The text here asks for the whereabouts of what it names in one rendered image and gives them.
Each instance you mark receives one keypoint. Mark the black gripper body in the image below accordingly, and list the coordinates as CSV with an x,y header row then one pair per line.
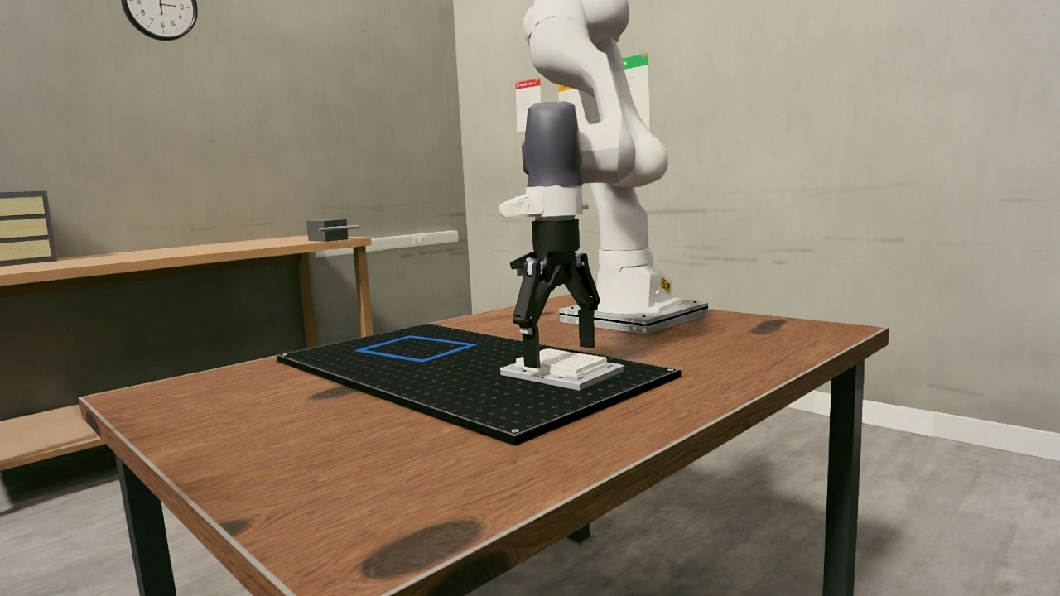
x,y
551,237

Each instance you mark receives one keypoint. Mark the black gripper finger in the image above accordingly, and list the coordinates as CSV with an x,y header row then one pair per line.
x,y
582,286
531,301

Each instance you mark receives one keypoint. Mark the blue tape outline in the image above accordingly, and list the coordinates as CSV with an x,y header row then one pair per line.
x,y
415,359

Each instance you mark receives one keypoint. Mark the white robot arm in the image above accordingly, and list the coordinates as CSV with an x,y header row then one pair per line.
x,y
571,46

